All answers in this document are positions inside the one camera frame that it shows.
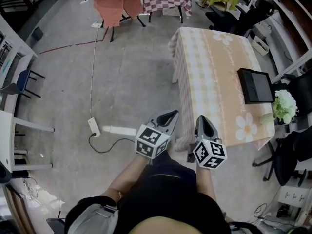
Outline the pale green textured vase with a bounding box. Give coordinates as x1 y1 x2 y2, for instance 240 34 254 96
260 113 273 125

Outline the white shelf unit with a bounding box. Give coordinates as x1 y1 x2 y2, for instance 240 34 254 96
257 0 312 84

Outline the grey and black shoulder bag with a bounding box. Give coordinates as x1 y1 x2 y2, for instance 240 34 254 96
64 195 119 234

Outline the orange cloth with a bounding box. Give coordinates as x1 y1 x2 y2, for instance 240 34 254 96
93 0 146 28

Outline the black frame chair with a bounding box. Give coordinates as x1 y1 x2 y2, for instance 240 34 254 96
109 7 147 43

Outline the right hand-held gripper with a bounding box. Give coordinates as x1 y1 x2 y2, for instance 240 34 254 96
192 115 228 171

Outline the white power cable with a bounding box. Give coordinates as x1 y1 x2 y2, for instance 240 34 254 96
88 26 99 119

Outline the white desk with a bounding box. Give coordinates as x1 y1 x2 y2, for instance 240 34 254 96
0 109 55 178

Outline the person's black shirt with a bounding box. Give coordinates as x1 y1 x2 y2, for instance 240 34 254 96
116 151 232 234

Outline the white socket panel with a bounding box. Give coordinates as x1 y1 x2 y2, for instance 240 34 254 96
277 186 310 208

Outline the wicker basket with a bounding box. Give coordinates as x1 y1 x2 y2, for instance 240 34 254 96
162 7 181 17

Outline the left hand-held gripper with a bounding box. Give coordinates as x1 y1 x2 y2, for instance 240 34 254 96
135 110 180 160

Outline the black square tray box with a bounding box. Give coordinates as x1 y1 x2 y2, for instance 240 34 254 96
236 68 274 105

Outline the white storage box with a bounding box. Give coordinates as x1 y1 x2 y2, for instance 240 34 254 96
252 35 270 56

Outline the person's left forearm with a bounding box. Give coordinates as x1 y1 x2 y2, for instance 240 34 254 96
101 154 153 206

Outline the table with floral orange tablecloth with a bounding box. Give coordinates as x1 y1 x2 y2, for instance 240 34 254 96
167 27 276 153

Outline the black office chair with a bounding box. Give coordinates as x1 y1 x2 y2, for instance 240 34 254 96
272 69 312 118
252 130 312 187
205 0 276 37

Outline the black power cable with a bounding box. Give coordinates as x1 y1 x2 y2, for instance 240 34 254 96
88 132 136 154

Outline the small black floor box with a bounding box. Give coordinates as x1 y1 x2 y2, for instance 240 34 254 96
31 26 44 41

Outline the person's right forearm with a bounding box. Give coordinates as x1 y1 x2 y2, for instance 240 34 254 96
195 166 218 202

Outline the blue chair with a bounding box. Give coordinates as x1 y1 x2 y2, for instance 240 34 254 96
0 69 46 100

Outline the white and green flower bouquet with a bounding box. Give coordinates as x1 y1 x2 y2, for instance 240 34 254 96
272 89 299 125

